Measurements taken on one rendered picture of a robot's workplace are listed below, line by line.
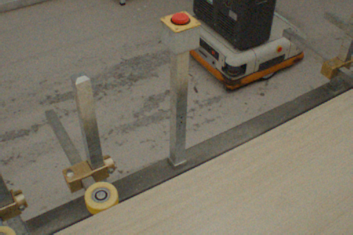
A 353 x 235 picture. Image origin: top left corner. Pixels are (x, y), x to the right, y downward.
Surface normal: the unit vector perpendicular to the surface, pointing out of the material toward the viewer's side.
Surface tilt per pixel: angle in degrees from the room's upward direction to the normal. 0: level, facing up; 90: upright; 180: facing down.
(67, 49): 0
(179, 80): 90
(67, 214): 0
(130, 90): 0
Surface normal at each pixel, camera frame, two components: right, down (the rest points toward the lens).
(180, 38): 0.53, 0.57
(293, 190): 0.02, -0.75
